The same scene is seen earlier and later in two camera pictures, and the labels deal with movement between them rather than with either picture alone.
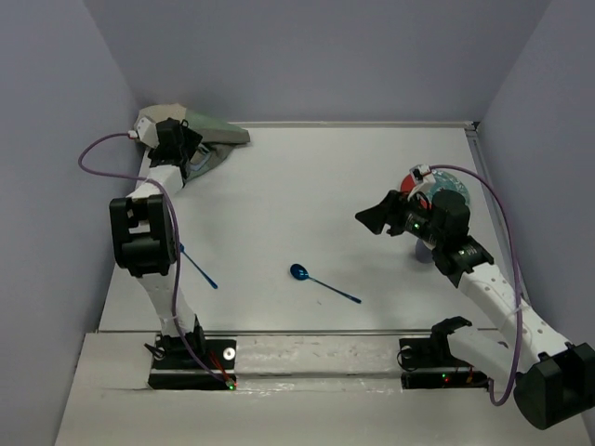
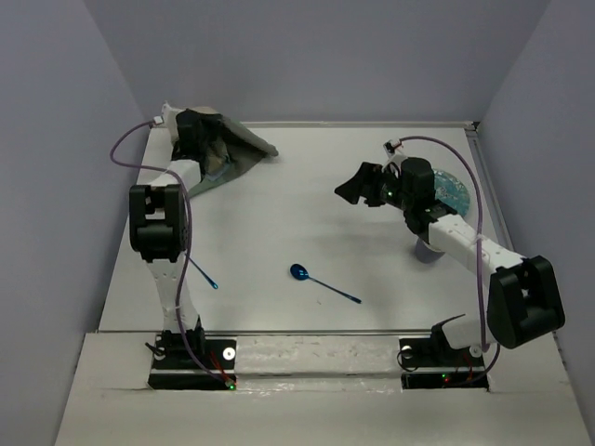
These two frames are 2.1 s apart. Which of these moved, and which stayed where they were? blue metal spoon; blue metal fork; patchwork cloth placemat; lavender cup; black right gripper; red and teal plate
Moved: patchwork cloth placemat; black right gripper
Stayed: lavender cup; red and teal plate; blue metal fork; blue metal spoon
